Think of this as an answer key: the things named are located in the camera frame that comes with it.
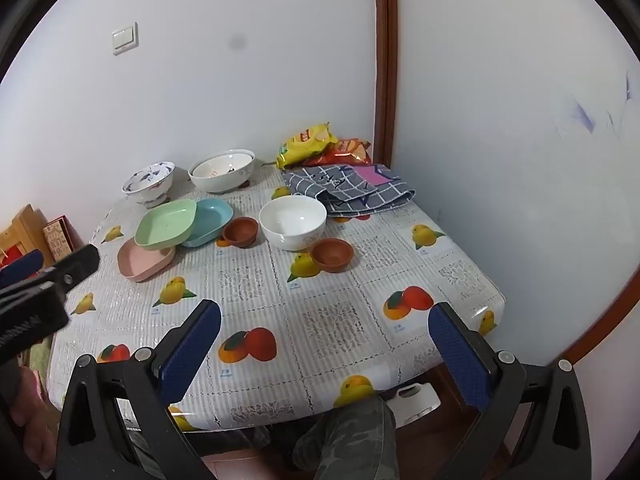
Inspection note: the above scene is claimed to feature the white plastic stool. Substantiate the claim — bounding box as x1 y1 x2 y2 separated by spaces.
382 382 442 428

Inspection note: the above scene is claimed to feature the white light switch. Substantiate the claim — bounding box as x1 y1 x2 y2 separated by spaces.
111 22 139 56

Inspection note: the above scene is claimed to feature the brown wooden door frame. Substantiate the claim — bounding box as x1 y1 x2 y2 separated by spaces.
372 0 399 168

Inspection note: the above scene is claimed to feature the person's left hand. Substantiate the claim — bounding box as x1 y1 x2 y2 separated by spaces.
10 395 57 467

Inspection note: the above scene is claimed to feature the white bowl with blue pattern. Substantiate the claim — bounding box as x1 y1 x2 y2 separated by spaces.
122 161 176 208

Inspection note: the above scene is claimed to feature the grey checked cloth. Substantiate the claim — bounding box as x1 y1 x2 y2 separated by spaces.
283 162 417 218

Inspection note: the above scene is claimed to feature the brown wooden trim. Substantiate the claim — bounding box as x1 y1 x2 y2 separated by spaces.
546 240 640 368

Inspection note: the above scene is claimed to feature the green plate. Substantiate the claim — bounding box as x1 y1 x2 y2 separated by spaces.
134 199 198 251

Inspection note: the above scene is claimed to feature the yellow chips bag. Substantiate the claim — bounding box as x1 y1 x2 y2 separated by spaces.
276 121 337 171

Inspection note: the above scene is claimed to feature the blue plate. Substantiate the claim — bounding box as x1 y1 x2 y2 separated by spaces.
181 197 234 248

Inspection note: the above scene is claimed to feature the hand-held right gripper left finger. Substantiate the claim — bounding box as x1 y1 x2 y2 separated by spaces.
56 299 222 480

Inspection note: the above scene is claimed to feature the brown clay bowl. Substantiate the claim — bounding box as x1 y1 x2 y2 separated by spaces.
222 217 260 249
310 238 355 274

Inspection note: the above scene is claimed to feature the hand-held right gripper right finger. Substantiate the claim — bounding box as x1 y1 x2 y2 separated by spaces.
428 302 593 480

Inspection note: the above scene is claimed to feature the fruit-printed tablecloth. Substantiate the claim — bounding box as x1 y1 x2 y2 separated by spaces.
46 160 507 432

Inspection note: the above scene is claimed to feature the person's leg in camouflage pants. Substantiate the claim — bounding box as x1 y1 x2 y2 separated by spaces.
292 395 398 480

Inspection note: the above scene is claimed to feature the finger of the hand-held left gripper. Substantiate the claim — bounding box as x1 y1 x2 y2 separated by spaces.
0 249 46 289
30 243 101 293

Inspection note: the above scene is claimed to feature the pink plate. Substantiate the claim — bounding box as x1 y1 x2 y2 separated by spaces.
117 238 177 283

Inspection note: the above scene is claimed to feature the wooden box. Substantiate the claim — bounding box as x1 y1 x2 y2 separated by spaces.
0 204 56 271

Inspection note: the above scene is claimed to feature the plain white bowl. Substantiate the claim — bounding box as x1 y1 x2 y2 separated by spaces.
259 196 328 252

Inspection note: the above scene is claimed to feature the red chips bag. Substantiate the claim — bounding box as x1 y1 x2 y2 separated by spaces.
302 137 373 167

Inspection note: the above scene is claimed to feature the patterned brown box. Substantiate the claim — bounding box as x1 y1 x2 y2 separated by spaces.
42 215 85 264

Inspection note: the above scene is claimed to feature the white bowl with grey ornament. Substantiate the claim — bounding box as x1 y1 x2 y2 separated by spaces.
188 148 256 194

